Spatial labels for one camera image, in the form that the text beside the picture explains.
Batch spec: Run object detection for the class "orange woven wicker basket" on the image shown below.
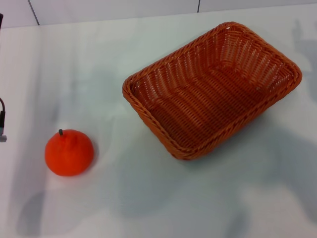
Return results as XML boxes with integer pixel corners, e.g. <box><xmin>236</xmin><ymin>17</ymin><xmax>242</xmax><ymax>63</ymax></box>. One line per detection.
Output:
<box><xmin>121</xmin><ymin>21</ymin><xmax>303</xmax><ymax>161</ymax></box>

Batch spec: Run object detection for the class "orange toy fruit with stem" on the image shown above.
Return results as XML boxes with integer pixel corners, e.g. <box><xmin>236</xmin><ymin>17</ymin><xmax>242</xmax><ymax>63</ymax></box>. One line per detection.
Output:
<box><xmin>44</xmin><ymin>128</ymin><xmax>95</xmax><ymax>177</ymax></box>

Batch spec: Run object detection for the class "black cable with metal connector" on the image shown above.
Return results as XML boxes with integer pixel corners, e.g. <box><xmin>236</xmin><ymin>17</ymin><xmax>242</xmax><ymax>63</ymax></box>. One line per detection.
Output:
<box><xmin>0</xmin><ymin>97</ymin><xmax>8</xmax><ymax>143</ymax></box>

